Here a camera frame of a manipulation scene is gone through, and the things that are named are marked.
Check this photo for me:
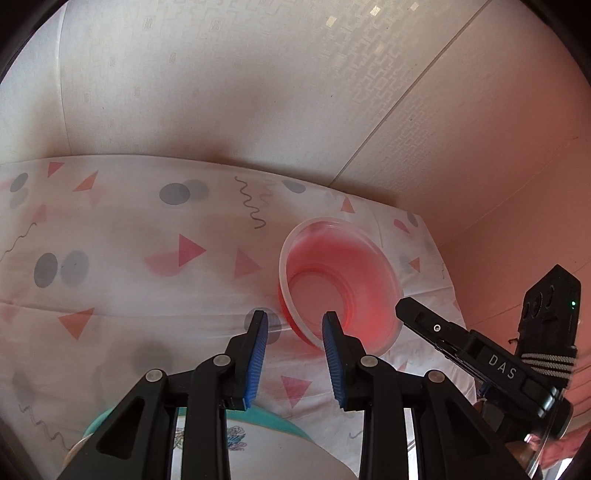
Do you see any white dragon print plate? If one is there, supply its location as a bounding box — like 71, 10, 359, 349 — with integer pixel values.
173, 415, 358, 480

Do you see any red plastic bowl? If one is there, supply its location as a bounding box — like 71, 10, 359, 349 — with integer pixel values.
276, 215, 403, 356

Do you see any person's right forearm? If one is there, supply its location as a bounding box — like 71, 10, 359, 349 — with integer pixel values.
538, 434, 585, 469

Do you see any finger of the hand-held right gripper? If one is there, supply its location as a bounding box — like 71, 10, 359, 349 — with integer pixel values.
396, 298, 561, 418

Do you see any teal plate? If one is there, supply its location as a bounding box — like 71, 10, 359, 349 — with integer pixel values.
83, 406, 315, 450

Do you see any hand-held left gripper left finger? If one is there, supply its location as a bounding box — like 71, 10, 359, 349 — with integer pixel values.
60, 310, 269, 480

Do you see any white patterned tablecloth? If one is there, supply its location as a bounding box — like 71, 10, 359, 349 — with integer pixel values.
0, 156, 476, 480

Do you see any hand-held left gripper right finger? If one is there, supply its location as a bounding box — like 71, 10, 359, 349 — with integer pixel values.
322, 311, 529, 480

